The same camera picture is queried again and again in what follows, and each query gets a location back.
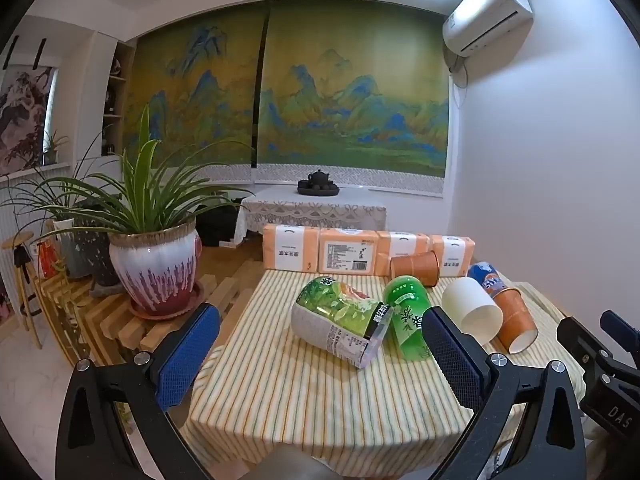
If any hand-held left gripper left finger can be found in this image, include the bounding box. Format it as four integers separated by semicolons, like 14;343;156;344
55;302;223;480

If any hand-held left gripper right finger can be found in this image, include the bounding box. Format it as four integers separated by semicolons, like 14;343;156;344
421;305;587;480

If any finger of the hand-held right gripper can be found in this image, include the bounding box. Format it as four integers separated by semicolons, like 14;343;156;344
556;316;615;377

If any white paper cup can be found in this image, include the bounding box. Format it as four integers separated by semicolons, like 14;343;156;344
441;277;504;346

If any orange paper cup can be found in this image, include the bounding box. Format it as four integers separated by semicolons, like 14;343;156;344
492;286;539;353
390;251;441;287

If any red plant saucer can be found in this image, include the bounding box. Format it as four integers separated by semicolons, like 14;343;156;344
129;280;206;321

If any slim green drink bottle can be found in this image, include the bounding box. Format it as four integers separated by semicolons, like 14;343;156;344
382;276;435;362

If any wooden slatted plant rack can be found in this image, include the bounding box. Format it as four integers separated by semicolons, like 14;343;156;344
32;245;266;376

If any blue orange soda can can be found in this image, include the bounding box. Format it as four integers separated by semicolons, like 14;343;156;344
467;261;513;301

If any spider plant in purple-white pot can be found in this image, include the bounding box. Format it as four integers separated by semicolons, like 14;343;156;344
10;102;256;313

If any orange tissue pack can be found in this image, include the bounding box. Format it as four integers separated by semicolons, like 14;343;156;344
430;235;476;278
375;231;432;277
262;224;321;273
319;228;379;276

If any striped tablecloth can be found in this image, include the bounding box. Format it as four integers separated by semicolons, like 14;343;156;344
180;267;588;480

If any dark speckled plant pot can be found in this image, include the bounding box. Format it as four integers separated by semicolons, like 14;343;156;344
75;230;121;288

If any black bag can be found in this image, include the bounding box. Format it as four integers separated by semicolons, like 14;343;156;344
196;205;241;248

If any plant in white pot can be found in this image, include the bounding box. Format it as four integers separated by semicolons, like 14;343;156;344
0;160;101;281

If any wooden stool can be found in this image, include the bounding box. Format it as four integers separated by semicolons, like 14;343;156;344
1;234;46;350

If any white lace tablecloth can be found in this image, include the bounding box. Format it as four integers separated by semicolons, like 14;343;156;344
235;186;388;246

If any black tea tray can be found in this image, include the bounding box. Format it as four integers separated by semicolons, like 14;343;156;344
297;182;341;197

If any small windowsill plant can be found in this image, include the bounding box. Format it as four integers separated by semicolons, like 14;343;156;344
42;130;71;166

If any white air conditioner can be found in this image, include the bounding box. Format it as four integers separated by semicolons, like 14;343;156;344
442;0;534;58

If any wooden wall shelf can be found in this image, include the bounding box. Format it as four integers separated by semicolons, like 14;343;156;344
100;42;136;158

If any narrow landscape wall scroll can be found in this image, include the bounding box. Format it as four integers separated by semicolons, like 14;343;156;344
122;10;268;173

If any air conditioner cable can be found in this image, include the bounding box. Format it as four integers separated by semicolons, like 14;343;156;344
448;55;469;107

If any wide landscape wall scroll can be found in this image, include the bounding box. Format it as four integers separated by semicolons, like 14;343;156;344
252;7;451;193

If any ink painting wall hanging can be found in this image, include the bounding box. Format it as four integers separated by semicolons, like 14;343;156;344
0;67;56;176

